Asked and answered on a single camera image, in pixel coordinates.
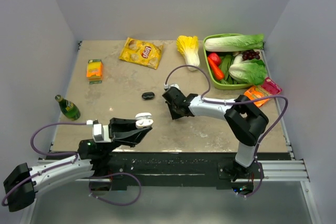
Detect yellow Lays chips bag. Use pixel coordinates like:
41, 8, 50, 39
119, 37, 164, 69

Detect long green white cabbage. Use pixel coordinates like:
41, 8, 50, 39
204, 34, 264, 52

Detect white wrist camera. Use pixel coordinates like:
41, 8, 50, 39
86, 120, 111, 143
164, 83, 180, 90

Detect orange carrot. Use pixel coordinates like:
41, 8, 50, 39
207, 57, 225, 81

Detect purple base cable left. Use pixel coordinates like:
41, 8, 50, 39
88, 169, 143, 205

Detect white earbud charging case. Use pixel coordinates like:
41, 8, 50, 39
135, 112, 154, 129

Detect green plastic basket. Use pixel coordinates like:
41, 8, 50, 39
203, 34, 263, 90

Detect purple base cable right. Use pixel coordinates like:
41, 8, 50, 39
235, 159, 265, 198

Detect dark purple grapes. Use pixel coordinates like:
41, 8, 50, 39
242, 49, 260, 61

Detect black earbud charging case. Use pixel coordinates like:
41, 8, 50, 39
141, 92, 155, 100

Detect orange pink snack packet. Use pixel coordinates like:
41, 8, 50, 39
244, 77, 282, 100

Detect green lettuce head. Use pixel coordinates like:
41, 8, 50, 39
229, 59, 267, 85

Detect black base mount frame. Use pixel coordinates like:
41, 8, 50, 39
46, 151, 292, 192

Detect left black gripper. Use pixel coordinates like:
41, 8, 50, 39
102, 118, 152, 154

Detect yellow napa cabbage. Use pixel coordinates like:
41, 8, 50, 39
176, 35, 200, 71

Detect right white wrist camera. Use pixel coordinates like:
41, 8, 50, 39
164, 83, 180, 90

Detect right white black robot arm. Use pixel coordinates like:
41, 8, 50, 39
162, 84, 269, 178

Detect green glass bottle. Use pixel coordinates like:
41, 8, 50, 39
55, 94, 81, 121

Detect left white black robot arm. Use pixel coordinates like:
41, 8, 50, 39
1, 113, 153, 212

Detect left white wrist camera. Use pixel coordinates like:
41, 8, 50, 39
86, 120, 111, 143

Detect red pepper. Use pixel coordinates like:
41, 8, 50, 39
208, 52, 222, 66

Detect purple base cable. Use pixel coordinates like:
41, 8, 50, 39
88, 169, 143, 205
235, 159, 265, 198

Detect dark green spinach leaves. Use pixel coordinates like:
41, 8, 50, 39
219, 54, 243, 84

